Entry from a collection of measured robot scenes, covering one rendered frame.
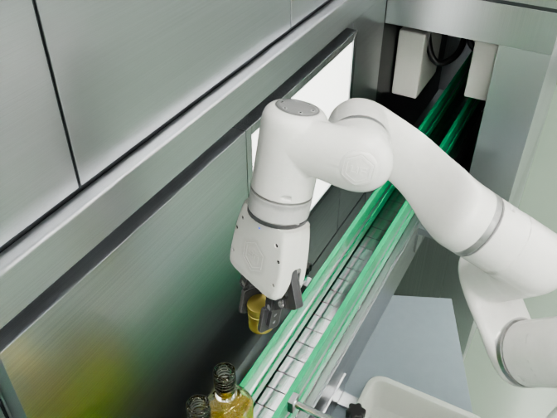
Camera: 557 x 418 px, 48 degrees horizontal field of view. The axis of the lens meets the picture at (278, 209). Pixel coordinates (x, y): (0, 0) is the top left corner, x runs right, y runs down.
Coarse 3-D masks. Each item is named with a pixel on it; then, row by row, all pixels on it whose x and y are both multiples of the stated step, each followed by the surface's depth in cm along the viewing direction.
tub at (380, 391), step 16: (368, 384) 114; (384, 384) 115; (400, 384) 114; (368, 400) 114; (384, 400) 117; (400, 400) 115; (416, 400) 113; (432, 400) 112; (368, 416) 117; (384, 416) 117; (400, 416) 117; (416, 416) 115; (432, 416) 113; (448, 416) 111; (464, 416) 109
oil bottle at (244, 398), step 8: (240, 392) 84; (248, 392) 85; (216, 400) 82; (240, 400) 83; (248, 400) 84; (216, 408) 82; (224, 408) 82; (232, 408) 82; (240, 408) 83; (248, 408) 85; (216, 416) 82; (224, 416) 82; (232, 416) 82; (240, 416) 83; (248, 416) 86
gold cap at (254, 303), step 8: (256, 296) 83; (264, 296) 83; (248, 304) 82; (256, 304) 82; (264, 304) 82; (248, 312) 82; (256, 312) 81; (256, 320) 82; (256, 328) 83; (272, 328) 84
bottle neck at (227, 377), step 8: (216, 368) 80; (224, 368) 81; (232, 368) 80; (216, 376) 80; (224, 376) 82; (232, 376) 80; (216, 384) 80; (224, 384) 80; (232, 384) 80; (216, 392) 82; (224, 392) 81; (232, 392) 81; (224, 400) 82; (232, 400) 82
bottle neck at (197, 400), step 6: (192, 396) 77; (198, 396) 77; (204, 396) 77; (186, 402) 77; (192, 402) 77; (198, 402) 78; (204, 402) 77; (186, 408) 76; (192, 408) 78; (198, 408) 79; (204, 408) 76; (210, 408) 77; (192, 414) 75; (198, 414) 75; (204, 414) 76; (210, 414) 77
